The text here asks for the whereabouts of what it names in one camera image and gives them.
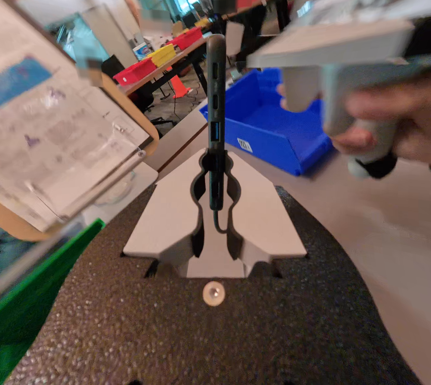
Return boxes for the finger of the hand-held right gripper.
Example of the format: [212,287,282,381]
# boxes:
[245,18,416,114]

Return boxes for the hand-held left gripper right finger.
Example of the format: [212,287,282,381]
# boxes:
[226,150,308,278]

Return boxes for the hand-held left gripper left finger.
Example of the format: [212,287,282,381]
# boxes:
[122,148,207,278]

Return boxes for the dark grey usb hub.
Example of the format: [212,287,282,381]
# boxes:
[205,33,229,235]

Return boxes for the green plastic bin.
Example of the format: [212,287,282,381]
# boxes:
[0,218,106,374]

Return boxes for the person's right hand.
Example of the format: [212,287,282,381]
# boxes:
[331,83,431,166]

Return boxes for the blue plastic bin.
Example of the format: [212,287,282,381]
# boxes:
[199,68,334,177]

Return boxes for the white panel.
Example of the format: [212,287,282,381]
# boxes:
[226,22,244,56]

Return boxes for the orange traffic cone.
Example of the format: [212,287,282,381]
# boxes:
[168,67,191,100]

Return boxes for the wooden work table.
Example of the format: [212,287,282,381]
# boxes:
[118,35,216,113]

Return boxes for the laminated sheet with blue header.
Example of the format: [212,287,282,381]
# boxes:
[0,0,150,232]

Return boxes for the red plastic bin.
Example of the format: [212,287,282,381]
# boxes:
[113,56,158,86]
[171,27,203,51]

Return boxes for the yellow plastic bin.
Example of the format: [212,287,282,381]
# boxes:
[146,44,176,67]

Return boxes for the white wipes canister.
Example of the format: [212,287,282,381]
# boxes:
[132,42,151,61]

